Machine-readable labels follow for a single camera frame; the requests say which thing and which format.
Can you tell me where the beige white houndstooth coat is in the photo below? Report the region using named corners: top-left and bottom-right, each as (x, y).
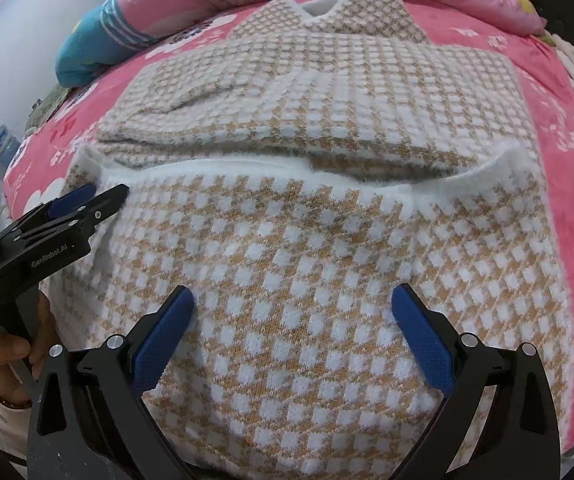
top-left (46, 0), bottom-right (574, 479)

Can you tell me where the person's left hand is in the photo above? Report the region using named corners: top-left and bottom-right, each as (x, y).
top-left (0, 292), bottom-right (60, 410)

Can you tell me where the pink floral bed blanket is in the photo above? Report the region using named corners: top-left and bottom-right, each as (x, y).
top-left (3, 0), bottom-right (574, 448)

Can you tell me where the blue patterned bag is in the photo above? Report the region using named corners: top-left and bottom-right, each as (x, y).
top-left (0, 124), bottom-right (20, 178)

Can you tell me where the green patterned mat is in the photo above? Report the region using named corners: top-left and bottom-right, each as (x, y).
top-left (25, 84), bottom-right (74, 136)

